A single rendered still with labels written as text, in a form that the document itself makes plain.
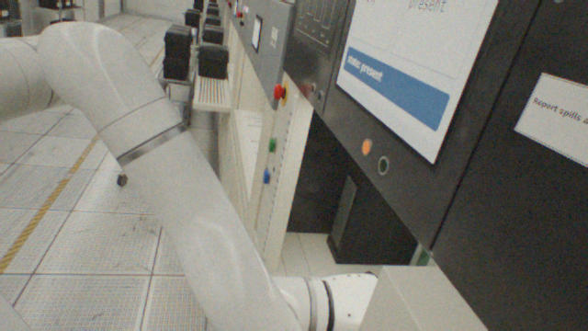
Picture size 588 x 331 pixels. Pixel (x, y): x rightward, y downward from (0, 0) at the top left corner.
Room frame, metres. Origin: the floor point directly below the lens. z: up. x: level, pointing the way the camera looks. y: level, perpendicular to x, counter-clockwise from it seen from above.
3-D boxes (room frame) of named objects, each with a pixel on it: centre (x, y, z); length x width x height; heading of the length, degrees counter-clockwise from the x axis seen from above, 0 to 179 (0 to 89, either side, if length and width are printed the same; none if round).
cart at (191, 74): (4.51, 1.61, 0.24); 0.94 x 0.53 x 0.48; 15
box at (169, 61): (4.21, 1.53, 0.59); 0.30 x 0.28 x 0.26; 16
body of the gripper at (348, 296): (0.40, -0.13, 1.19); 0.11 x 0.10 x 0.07; 106
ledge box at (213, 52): (3.27, 0.85, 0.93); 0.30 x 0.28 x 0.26; 13
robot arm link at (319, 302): (0.39, -0.07, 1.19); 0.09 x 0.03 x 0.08; 16
